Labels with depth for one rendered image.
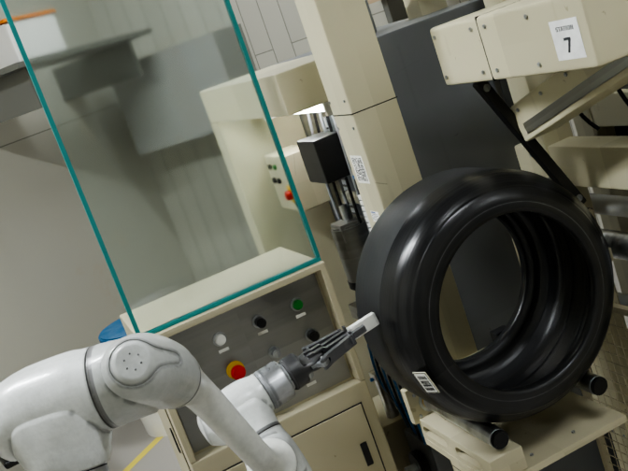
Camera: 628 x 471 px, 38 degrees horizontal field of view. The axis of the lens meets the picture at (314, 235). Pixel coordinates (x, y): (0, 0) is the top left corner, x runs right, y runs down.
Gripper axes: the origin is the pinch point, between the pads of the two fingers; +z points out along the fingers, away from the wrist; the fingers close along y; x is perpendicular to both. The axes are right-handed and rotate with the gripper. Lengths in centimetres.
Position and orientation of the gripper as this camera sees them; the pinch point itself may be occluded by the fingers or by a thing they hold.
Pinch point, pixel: (363, 325)
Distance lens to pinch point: 202.0
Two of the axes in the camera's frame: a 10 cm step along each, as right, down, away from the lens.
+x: 4.5, 8.6, 2.6
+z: 8.2, -5.1, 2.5
